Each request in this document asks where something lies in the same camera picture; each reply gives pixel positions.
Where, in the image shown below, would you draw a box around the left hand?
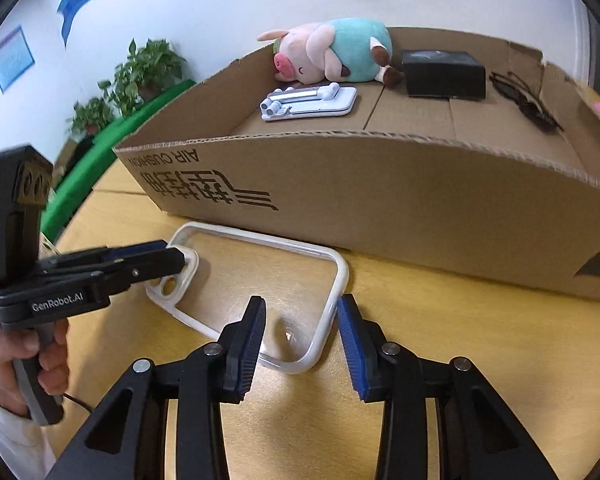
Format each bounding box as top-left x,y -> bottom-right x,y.
0,318 -> 70,417

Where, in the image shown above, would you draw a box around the green cloth bench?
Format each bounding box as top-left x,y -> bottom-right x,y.
41,79 -> 195,243

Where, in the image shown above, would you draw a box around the cardboard box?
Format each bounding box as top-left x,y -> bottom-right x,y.
116,28 -> 600,300

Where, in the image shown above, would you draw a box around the black charger box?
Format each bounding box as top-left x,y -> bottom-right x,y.
401,50 -> 486,101

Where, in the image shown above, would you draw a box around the black sunglasses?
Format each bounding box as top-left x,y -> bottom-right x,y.
489,72 -> 562,134

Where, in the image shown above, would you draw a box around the green potted plant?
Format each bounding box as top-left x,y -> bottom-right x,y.
68,39 -> 187,136

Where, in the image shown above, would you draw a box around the pig plush teal shirt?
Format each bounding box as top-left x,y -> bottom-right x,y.
258,18 -> 403,88

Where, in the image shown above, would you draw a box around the white folding phone stand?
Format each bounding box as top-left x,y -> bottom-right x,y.
260,82 -> 358,122

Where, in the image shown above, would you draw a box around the clear white phone case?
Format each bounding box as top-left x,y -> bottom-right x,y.
145,221 -> 349,375

